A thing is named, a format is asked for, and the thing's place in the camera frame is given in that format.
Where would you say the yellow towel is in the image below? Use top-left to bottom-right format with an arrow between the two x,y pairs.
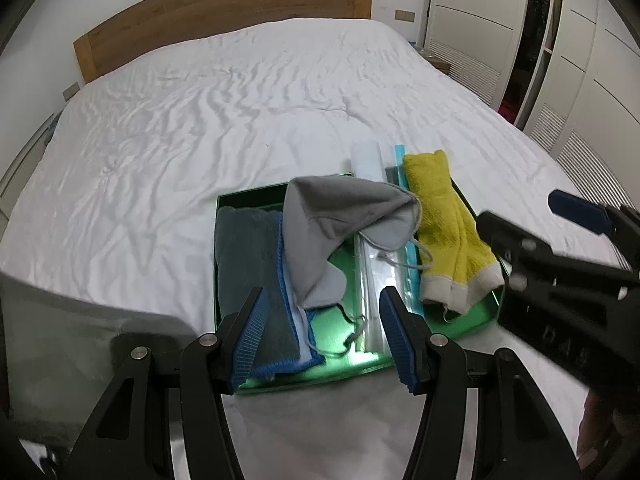
402,150 -> 503,316

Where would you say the clear zip bag blue slider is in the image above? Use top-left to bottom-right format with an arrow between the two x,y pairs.
350,141 -> 423,356

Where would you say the blue grey microfiber cloth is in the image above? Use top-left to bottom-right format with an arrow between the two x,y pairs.
214,206 -> 328,378

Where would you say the grey face mask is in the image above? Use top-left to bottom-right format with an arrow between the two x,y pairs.
282,173 -> 434,359

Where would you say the person's right hand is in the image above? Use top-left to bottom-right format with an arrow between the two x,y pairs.
576,390 -> 639,469

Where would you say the green tray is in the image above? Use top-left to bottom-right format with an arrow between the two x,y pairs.
217,183 -> 499,394

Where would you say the white wardrobe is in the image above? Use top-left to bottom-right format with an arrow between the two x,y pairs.
424,0 -> 639,206

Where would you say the white bed duvet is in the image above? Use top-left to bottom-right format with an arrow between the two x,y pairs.
0,16 -> 626,480

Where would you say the dark glass jar wooden lid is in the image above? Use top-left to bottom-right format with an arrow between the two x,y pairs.
1,274 -> 196,446

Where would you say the right wooden nightstand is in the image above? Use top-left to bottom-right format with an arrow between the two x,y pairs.
420,49 -> 451,76

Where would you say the wooden headboard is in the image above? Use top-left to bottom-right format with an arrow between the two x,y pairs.
74,0 -> 372,84

